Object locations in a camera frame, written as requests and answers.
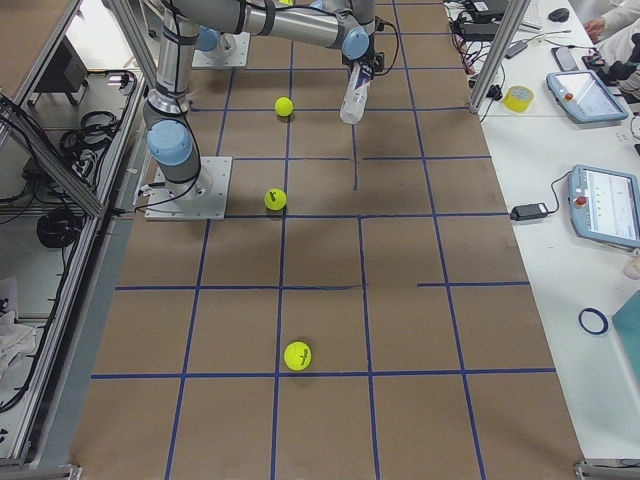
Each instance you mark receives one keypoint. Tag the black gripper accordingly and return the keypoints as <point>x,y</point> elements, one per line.
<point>366,64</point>

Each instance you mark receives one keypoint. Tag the clear tennis ball can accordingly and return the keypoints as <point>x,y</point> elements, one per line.
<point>356,95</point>

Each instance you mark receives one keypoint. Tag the tennis ball near base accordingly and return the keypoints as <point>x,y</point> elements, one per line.
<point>283,106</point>
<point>297,356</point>

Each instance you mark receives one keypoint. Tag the middle tennis ball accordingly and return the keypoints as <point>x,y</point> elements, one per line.
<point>275,199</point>

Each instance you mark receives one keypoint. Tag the grey usb hub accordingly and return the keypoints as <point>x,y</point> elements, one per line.
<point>515,48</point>

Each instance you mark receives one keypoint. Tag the yellow tape roll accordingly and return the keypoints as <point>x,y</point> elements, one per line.
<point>518,98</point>

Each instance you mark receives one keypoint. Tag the black smartphone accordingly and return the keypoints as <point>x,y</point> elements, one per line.
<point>564,59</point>

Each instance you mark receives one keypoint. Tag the black computer mouse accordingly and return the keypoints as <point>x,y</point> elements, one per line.
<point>559,15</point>

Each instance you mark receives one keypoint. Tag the far teach pendant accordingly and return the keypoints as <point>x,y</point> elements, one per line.
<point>584,97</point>

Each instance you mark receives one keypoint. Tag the teach pendant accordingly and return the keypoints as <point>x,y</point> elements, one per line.
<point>604,206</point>
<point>584,97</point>

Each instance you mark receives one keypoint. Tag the black power adapter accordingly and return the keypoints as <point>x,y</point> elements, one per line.
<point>527,212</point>

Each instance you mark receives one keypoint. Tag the near teach pendant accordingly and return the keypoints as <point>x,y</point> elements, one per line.
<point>604,206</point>

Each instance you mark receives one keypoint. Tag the teal box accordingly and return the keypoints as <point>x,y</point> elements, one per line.
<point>626,324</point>

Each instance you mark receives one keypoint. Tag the white cloth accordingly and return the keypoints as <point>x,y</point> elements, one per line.
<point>17,340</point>

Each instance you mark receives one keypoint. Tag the aluminium frame post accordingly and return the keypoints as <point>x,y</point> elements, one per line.
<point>509,25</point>

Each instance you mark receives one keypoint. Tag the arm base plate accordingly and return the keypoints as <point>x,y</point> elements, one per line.
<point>207,199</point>
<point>236,60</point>

